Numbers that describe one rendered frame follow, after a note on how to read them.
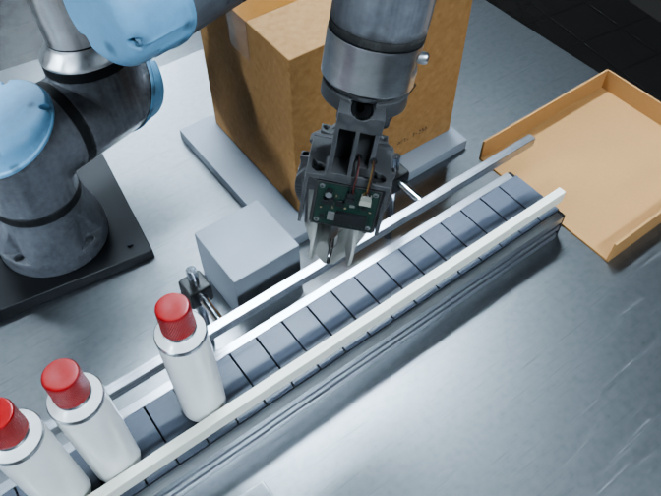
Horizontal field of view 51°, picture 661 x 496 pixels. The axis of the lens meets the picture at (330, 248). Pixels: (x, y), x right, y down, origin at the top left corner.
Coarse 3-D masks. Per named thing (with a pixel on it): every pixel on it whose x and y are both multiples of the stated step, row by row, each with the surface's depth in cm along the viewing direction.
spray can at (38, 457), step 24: (0, 408) 57; (24, 408) 62; (0, 432) 56; (24, 432) 58; (48, 432) 62; (0, 456) 58; (24, 456) 59; (48, 456) 62; (24, 480) 62; (48, 480) 63; (72, 480) 67
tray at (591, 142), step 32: (576, 96) 117; (608, 96) 119; (640, 96) 115; (512, 128) 110; (544, 128) 114; (576, 128) 114; (608, 128) 114; (640, 128) 114; (512, 160) 110; (544, 160) 110; (576, 160) 110; (608, 160) 110; (640, 160) 110; (544, 192) 105; (576, 192) 105; (608, 192) 105; (640, 192) 105; (576, 224) 101; (608, 224) 101; (640, 224) 97; (608, 256) 97
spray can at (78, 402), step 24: (72, 360) 60; (48, 384) 58; (72, 384) 58; (96, 384) 63; (48, 408) 61; (72, 408) 61; (96, 408) 61; (72, 432) 62; (96, 432) 63; (120, 432) 67; (96, 456) 67; (120, 456) 69
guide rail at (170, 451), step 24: (552, 192) 95; (528, 216) 92; (480, 240) 89; (456, 264) 87; (408, 288) 85; (384, 312) 83; (336, 336) 81; (312, 360) 79; (264, 384) 77; (240, 408) 75; (192, 432) 73; (168, 456) 72; (120, 480) 70
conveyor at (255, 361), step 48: (528, 192) 99; (432, 240) 94; (336, 288) 89; (384, 288) 89; (432, 288) 89; (288, 336) 85; (240, 384) 81; (288, 384) 81; (144, 432) 77; (96, 480) 74; (144, 480) 74
